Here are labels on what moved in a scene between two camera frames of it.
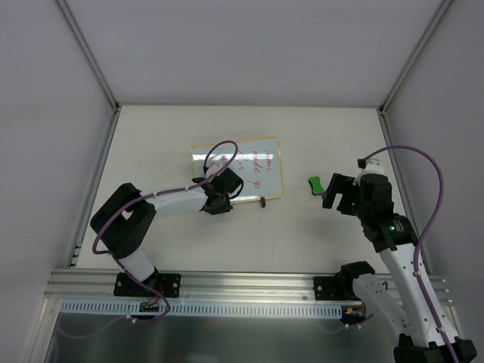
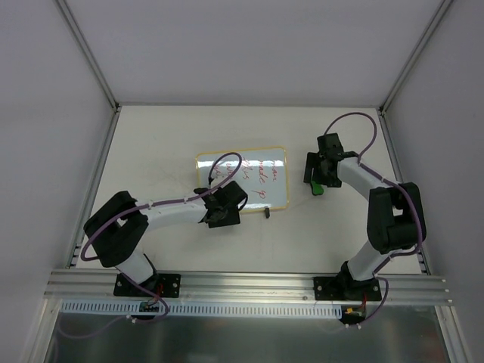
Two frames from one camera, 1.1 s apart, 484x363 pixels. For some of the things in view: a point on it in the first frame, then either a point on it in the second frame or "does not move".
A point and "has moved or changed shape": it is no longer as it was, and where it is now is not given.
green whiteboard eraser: x=315 y=184 does not move
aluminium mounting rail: x=207 y=284 does not move
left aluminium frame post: x=78 y=34 does not move
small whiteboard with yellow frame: x=257 y=162 has moved or changed shape
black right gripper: x=337 y=191 -> x=312 y=171
